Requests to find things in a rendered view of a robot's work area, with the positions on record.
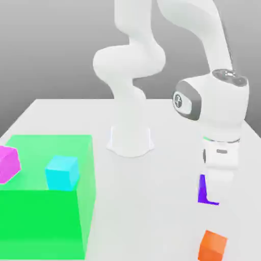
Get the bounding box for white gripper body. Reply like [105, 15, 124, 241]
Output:
[205, 167, 234, 202]

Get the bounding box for small purple cube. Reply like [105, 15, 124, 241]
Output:
[197, 174, 220, 206]

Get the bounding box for small orange cube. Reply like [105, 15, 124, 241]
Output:
[197, 230, 228, 261]

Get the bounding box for small cyan cube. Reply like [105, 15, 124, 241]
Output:
[44, 155, 80, 192]

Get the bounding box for small magenta cube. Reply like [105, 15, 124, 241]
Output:
[0, 145, 22, 185]

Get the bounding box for large green box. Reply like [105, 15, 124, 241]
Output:
[0, 134, 97, 261]

